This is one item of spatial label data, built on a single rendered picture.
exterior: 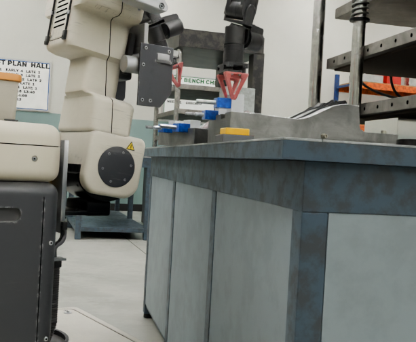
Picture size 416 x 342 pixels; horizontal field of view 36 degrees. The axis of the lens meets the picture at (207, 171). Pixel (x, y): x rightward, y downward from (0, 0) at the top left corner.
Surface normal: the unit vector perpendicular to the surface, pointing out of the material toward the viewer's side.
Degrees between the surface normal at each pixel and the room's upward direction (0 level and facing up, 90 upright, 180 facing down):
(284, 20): 90
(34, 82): 90
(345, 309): 90
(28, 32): 90
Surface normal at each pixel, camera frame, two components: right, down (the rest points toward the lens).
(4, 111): 0.58, 0.08
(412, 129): 0.22, 0.03
